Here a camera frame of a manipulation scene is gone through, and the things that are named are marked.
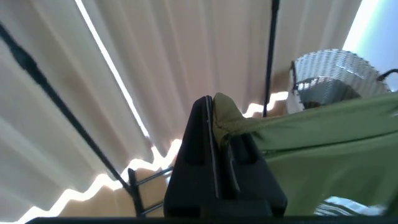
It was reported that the beige curtain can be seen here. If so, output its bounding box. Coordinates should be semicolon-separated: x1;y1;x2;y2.
0;0;363;223

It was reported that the white laundry basket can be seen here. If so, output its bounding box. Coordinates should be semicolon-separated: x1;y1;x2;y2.
285;49;398;114

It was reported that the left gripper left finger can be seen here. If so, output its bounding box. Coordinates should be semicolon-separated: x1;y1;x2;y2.
164;95;220;218

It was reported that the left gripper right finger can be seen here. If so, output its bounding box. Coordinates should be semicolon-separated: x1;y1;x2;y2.
217;133;288;218

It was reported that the black clothes rack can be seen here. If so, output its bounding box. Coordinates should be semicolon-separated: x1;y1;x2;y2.
0;0;280;218

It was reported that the green printed shirt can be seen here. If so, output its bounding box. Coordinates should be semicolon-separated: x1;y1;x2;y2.
213;92;398;217

